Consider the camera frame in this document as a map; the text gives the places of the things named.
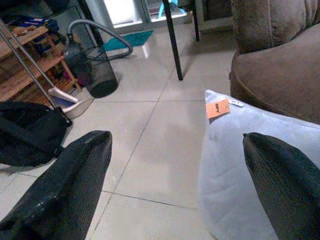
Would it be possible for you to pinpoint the grey vacuum hose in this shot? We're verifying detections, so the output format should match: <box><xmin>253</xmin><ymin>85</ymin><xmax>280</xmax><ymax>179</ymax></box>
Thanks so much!
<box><xmin>66</xmin><ymin>19</ymin><xmax>134</xmax><ymax>61</ymax></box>

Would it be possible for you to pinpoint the white dustpan with metal handle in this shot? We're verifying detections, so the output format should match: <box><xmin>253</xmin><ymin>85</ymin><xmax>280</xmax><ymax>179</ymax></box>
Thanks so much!
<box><xmin>0</xmin><ymin>18</ymin><xmax>96</xmax><ymax>119</ymax></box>

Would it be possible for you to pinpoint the black metal table leg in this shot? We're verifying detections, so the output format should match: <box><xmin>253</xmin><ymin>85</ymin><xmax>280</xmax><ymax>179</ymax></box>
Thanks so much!
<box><xmin>162</xmin><ymin>0</ymin><xmax>185</xmax><ymax>81</ymax></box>
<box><xmin>190</xmin><ymin>0</ymin><xmax>201</xmax><ymax>42</ymax></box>

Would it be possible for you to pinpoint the orange paper tag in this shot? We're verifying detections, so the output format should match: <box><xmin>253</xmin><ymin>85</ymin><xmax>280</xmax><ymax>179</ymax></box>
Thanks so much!
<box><xmin>205</xmin><ymin>98</ymin><xmax>231</xmax><ymax>120</ymax></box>

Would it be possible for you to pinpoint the black mesh waste bin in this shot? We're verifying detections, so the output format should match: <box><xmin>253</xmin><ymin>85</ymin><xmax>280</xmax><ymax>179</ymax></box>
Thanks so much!
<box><xmin>65</xmin><ymin>44</ymin><xmax>119</xmax><ymax>99</ymax></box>

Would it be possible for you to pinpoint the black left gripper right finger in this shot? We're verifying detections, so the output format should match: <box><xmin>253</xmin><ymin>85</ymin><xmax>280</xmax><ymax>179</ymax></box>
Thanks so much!
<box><xmin>242</xmin><ymin>132</ymin><xmax>320</xmax><ymax>240</ymax></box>

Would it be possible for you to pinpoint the light grey pillow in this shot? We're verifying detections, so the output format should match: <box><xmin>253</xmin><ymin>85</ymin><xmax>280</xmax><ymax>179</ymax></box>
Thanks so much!
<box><xmin>197</xmin><ymin>89</ymin><xmax>320</xmax><ymax>240</ymax></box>

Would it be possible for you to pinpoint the black bag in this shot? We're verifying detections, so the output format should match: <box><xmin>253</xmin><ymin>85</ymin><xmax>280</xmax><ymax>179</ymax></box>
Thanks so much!
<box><xmin>0</xmin><ymin>100</ymin><xmax>73</xmax><ymax>168</ymax></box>

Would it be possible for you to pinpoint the wooden shelf rack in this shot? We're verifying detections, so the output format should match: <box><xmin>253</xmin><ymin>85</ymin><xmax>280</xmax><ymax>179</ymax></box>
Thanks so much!
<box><xmin>0</xmin><ymin>14</ymin><xmax>82</xmax><ymax>107</ymax></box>

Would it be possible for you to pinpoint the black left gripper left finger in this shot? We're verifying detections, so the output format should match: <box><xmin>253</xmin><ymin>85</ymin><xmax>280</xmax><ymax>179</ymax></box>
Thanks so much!
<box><xmin>0</xmin><ymin>130</ymin><xmax>113</xmax><ymax>240</ymax></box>

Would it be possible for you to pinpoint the brown fabric sofa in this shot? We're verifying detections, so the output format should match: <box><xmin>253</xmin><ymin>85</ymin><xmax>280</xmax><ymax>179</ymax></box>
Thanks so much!
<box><xmin>229</xmin><ymin>0</ymin><xmax>320</xmax><ymax>125</ymax></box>

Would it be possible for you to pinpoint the metal broom handle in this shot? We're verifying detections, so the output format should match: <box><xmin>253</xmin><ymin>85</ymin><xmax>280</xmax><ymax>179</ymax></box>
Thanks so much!
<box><xmin>0</xmin><ymin>32</ymin><xmax>73</xmax><ymax>126</ymax></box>

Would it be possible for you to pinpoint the teal floor mat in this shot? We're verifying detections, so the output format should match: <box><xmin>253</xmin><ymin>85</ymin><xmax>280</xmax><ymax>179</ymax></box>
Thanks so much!
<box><xmin>98</xmin><ymin>30</ymin><xmax>155</xmax><ymax>52</ymax></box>

